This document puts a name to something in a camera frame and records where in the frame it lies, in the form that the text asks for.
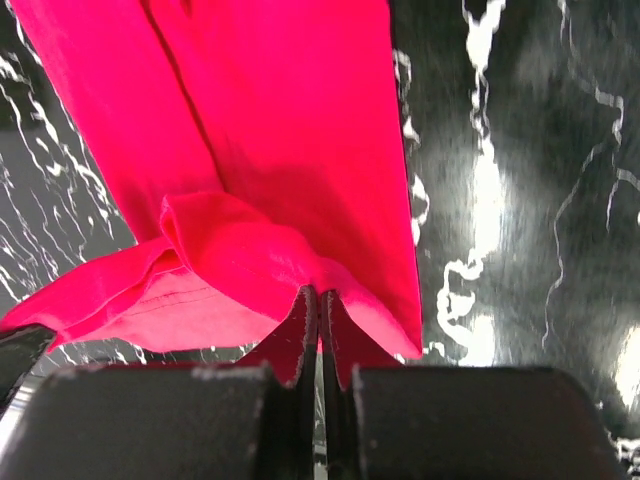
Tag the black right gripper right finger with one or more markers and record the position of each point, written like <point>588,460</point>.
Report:
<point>385,420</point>

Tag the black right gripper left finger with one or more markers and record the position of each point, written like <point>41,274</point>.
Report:
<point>251,419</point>

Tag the bright pink t-shirt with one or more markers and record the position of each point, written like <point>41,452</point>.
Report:
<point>253,148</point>

